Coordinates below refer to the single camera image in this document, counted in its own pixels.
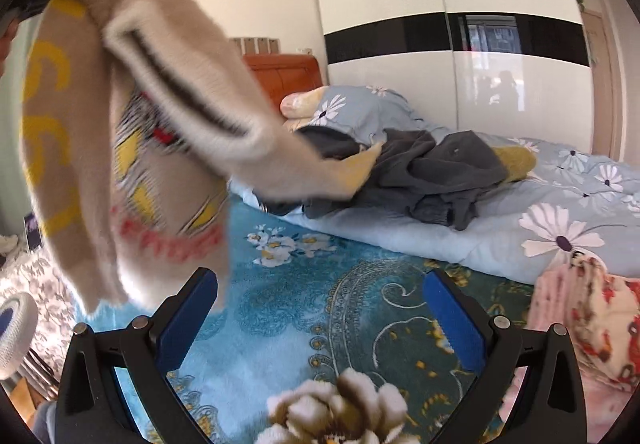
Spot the beige fuzzy knit sweater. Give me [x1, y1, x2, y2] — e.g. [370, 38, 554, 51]
[21, 0, 380, 315]

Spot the dark grey clothes pile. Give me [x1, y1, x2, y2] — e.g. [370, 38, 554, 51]
[258, 128, 509, 231]

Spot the pink floral quilt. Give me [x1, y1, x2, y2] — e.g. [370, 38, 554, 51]
[526, 250, 639, 443]

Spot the light blue daisy duvet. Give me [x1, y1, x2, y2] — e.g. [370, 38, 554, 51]
[229, 84, 640, 286]

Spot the blue floral bed blanket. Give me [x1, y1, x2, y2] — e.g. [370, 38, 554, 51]
[74, 195, 534, 444]

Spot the orange wooden headboard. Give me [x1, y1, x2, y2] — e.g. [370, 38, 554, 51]
[243, 54, 322, 116]

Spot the yellow garment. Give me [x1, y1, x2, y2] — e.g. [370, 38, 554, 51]
[492, 145, 537, 183]

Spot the cream pillow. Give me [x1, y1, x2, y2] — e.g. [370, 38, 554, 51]
[280, 87, 326, 131]

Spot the wooden door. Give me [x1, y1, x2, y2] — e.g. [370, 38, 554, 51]
[582, 10, 623, 159]

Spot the white black sliding wardrobe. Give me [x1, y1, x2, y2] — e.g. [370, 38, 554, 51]
[318, 0, 594, 152]

